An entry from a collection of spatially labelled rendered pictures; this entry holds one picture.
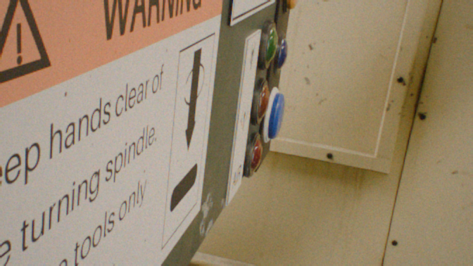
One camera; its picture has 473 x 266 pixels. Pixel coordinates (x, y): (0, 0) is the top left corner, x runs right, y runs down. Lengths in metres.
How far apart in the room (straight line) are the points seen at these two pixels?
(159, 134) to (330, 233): 1.04
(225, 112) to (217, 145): 0.02
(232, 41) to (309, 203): 0.94
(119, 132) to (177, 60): 0.04
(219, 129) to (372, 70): 0.85
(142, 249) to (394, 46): 0.93
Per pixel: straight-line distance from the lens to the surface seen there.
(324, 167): 1.17
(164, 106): 0.19
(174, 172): 0.21
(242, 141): 0.32
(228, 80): 0.27
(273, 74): 0.38
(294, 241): 1.24
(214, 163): 0.27
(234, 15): 0.26
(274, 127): 0.39
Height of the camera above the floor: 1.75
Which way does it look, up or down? 19 degrees down
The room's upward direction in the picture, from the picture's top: 7 degrees clockwise
